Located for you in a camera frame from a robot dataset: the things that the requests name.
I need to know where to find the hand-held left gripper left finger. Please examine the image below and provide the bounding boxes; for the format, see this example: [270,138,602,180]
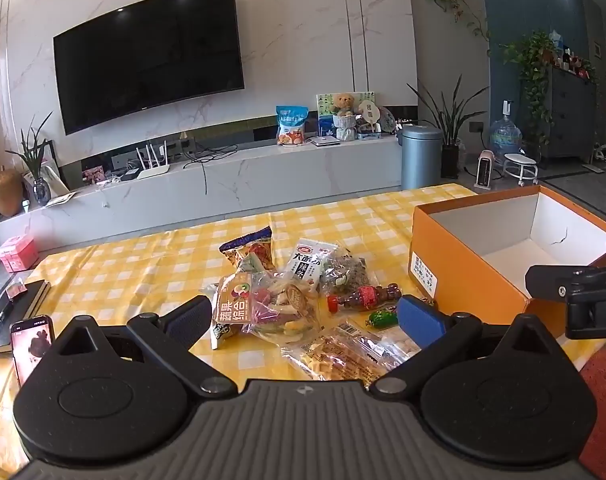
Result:
[57,295,238,402]

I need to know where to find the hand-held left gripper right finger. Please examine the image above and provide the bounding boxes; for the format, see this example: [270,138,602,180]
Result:
[370,295,564,397]

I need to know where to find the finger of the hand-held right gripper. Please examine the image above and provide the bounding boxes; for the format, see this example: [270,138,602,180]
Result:
[525,262,606,305]

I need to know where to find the clear bag of white candies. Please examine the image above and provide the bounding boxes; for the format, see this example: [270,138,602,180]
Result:
[373,327,424,361]

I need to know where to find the clear peanut bag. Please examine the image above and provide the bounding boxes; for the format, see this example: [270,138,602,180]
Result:
[210,320,244,351]

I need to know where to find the green sausage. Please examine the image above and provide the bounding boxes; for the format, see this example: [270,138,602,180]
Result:
[367,309,400,330]

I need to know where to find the dried fruit mix bag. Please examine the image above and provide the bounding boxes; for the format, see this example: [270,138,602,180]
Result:
[210,270,321,348]

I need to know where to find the small cola bottle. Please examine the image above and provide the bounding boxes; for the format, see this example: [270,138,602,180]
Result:
[327,284,404,315]

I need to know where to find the orange cardboard box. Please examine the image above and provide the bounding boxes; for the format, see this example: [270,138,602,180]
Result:
[409,185,606,313]

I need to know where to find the dark nut snack bag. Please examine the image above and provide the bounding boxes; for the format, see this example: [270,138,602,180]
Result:
[319,252,372,296]

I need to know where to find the clear biscuit packet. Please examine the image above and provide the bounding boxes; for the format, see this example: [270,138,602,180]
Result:
[282,321,408,386]

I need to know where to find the blue and orange chips bag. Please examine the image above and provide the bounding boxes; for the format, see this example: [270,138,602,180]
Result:
[219,226,276,273]

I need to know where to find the white spicy strip packet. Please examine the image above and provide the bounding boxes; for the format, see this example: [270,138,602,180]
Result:
[287,238,340,293]

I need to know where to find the yellow checked tablecloth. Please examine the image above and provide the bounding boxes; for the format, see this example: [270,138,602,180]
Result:
[0,182,606,480]

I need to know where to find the red textured cushion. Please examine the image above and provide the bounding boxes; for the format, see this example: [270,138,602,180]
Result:
[580,350,606,480]

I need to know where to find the white round stool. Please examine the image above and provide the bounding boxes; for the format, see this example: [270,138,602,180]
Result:
[503,153,538,188]

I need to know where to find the small pink heater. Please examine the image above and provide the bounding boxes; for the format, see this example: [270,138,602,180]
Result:
[475,150,500,188]

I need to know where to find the grey drawer cabinet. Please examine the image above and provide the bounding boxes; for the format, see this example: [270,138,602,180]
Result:
[520,65,598,163]

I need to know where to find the blue water jug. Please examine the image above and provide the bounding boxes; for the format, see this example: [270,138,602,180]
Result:
[489,101,522,158]

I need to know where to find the white router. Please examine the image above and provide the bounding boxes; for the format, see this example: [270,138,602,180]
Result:
[135,144,171,181]

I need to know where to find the potted long-leaf plant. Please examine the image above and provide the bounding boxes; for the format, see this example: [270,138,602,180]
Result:
[408,75,488,179]

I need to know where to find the white marble television console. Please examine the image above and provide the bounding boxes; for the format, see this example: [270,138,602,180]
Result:
[0,130,404,256]

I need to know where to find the smartphone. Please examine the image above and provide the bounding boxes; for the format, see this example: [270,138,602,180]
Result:
[9,315,55,388]

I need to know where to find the grey-blue trash can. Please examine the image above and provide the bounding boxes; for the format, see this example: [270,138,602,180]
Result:
[400,124,442,191]

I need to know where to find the black notebooks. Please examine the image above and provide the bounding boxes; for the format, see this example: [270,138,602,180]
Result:
[0,270,51,354]

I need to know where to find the pink box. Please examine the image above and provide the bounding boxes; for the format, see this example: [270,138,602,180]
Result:
[0,234,40,273]

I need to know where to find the plant in glass vase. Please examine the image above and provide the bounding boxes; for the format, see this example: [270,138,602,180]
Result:
[5,112,54,207]

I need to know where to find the trailing green pothos plant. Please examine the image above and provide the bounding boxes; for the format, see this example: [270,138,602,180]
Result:
[503,30,556,146]

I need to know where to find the blue snack bag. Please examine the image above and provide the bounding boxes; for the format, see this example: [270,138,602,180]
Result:
[276,106,310,147]

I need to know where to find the round paper fan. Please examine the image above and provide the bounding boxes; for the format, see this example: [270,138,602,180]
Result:
[358,99,381,133]

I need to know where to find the golden brown vase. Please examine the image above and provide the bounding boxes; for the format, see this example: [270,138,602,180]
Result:
[0,169,24,218]

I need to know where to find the black flat television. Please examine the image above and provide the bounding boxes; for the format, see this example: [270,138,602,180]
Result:
[53,0,246,136]

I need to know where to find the hanging vine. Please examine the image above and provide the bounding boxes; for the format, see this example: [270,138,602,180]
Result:
[420,0,491,56]

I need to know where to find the black cable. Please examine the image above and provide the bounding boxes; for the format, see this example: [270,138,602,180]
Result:
[183,144,238,196]

